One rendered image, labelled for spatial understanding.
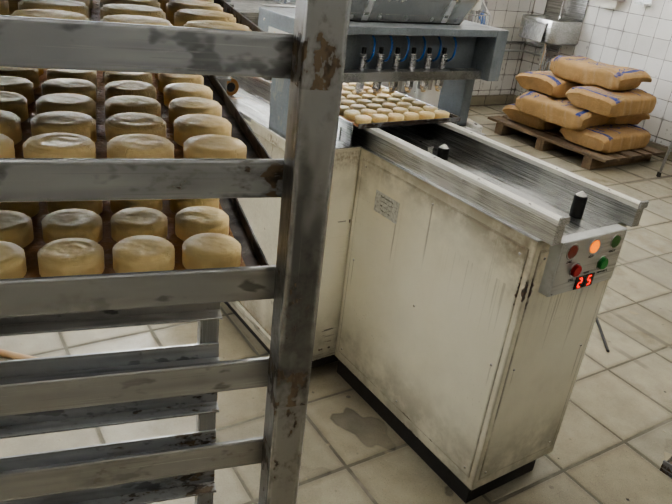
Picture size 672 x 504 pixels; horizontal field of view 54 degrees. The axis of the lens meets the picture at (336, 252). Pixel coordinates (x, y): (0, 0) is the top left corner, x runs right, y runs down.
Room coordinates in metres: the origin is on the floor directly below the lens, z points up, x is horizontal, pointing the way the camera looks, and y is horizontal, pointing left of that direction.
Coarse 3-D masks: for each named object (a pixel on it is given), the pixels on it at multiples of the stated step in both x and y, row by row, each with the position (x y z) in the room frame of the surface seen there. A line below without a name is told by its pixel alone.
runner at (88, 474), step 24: (120, 456) 0.42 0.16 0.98; (144, 456) 0.43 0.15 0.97; (168, 456) 0.44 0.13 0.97; (192, 456) 0.44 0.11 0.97; (216, 456) 0.45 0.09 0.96; (240, 456) 0.46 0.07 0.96; (0, 480) 0.39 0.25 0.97; (24, 480) 0.40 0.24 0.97; (48, 480) 0.40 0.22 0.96; (72, 480) 0.41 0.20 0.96; (96, 480) 0.42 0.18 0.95; (120, 480) 0.42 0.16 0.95; (144, 480) 0.43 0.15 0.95
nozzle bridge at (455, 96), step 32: (288, 32) 1.90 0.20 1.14; (352, 32) 1.85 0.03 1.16; (384, 32) 1.91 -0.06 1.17; (416, 32) 1.98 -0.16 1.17; (448, 32) 2.05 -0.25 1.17; (480, 32) 2.13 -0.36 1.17; (352, 64) 1.96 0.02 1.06; (384, 64) 2.03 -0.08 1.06; (416, 64) 2.10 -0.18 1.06; (448, 64) 2.18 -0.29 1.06; (480, 64) 2.21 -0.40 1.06; (288, 96) 1.87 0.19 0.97; (448, 96) 2.32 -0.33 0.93
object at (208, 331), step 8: (224, 88) 0.87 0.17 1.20; (208, 320) 0.86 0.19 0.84; (216, 320) 0.87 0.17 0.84; (200, 328) 0.86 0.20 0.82; (208, 328) 0.87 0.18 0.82; (216, 328) 0.87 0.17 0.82; (200, 336) 0.86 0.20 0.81; (208, 336) 0.86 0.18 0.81; (216, 336) 0.87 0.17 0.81; (200, 416) 0.86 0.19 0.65; (208, 416) 0.87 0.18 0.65; (200, 424) 0.86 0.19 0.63; (208, 424) 0.87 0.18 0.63; (200, 496) 0.86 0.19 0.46; (208, 496) 0.87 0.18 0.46
